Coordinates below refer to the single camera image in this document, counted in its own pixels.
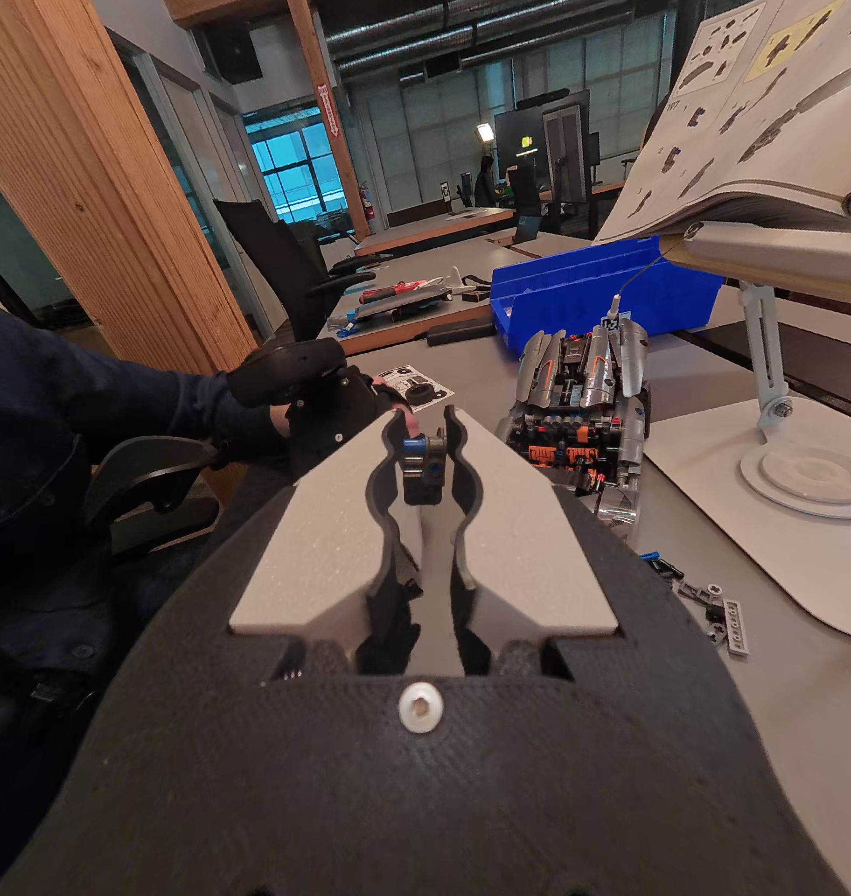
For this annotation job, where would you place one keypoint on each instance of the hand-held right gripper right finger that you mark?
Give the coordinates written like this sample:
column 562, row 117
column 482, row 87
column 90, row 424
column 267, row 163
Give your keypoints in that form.
column 537, row 560

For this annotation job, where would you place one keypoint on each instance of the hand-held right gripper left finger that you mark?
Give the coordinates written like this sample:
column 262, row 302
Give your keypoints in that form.
column 306, row 560

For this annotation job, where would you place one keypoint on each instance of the small black lego assembly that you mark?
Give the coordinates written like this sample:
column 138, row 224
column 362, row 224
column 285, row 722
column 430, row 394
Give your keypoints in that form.
column 422, row 462

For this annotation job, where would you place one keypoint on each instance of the lego car model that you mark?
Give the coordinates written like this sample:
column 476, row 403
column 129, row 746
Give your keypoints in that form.
column 579, row 406

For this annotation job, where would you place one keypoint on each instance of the person's left forearm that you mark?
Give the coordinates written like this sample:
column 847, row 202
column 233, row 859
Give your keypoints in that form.
column 117, row 392

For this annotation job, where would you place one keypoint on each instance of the small black lego tyre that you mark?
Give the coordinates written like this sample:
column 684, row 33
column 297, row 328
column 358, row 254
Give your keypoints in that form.
column 420, row 397

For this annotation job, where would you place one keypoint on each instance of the grey lego plate with holes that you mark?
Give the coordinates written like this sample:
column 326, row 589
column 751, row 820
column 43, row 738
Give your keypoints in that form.
column 702, row 593

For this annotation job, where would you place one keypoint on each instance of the small black lego pin piece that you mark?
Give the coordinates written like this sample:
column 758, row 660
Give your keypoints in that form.
column 716, row 616

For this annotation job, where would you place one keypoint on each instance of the lego instruction booklet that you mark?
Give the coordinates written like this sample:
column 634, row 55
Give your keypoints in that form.
column 761, row 112

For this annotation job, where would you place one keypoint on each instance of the person's left hand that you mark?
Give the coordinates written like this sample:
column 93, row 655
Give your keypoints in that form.
column 278, row 420

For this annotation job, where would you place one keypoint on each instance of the white paper sheet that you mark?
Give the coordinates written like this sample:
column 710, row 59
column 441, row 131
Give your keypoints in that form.
column 390, row 378

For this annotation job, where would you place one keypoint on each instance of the long grey case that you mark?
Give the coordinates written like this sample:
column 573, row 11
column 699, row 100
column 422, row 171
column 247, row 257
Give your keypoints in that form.
column 390, row 304

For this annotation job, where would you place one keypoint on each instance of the red black hand tool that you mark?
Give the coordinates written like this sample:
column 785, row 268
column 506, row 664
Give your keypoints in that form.
column 390, row 289

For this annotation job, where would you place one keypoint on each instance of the black power bank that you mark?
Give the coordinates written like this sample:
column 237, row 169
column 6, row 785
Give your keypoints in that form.
column 460, row 331

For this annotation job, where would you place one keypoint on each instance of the black office chair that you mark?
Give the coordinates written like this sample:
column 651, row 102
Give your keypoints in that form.
column 278, row 259

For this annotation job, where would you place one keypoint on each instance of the black chair armrest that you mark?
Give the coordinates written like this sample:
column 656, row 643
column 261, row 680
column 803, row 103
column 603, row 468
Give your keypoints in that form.
column 152, row 476

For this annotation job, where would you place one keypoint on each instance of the small black red box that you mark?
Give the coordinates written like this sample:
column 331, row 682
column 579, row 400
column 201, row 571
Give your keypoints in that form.
column 474, row 296

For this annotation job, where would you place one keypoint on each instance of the red fire extinguisher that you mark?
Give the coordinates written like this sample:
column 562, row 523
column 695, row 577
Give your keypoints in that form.
column 367, row 203

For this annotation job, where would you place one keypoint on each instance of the white book stand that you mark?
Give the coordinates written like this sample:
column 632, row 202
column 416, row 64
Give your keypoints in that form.
column 782, row 455

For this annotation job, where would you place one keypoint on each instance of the dark laptop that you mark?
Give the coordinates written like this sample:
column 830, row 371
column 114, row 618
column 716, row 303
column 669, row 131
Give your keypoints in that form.
column 527, row 227

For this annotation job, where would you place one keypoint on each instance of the blue storage bin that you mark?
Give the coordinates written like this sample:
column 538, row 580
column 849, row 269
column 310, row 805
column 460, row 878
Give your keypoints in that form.
column 607, row 294

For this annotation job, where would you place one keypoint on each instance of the wooden pillar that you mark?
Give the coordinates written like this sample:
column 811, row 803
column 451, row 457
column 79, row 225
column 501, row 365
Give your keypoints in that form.
column 103, row 189

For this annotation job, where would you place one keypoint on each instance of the bright work lamp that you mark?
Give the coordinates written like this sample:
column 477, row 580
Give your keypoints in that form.
column 483, row 133

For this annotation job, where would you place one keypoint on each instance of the black monitor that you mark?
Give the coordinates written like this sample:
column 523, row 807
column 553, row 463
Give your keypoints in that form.
column 516, row 126

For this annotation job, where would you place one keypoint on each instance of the grey metal cabinet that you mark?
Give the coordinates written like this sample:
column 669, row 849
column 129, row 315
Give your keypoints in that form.
column 564, row 154

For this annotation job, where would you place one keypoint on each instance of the white plastic bracket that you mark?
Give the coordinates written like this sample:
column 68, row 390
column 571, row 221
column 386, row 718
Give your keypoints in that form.
column 464, row 280

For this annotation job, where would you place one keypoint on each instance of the black wall speaker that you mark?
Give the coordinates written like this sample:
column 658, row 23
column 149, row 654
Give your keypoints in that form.
column 233, row 52

